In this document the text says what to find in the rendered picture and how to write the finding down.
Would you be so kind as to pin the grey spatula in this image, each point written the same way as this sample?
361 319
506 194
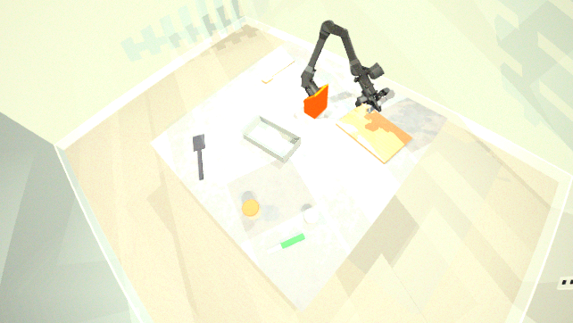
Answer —
198 144

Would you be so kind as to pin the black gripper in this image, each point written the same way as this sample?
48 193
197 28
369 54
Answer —
371 96

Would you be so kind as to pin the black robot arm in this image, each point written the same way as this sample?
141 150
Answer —
329 27

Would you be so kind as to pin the grey rectangular roasting tin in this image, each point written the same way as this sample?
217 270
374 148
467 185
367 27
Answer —
271 138

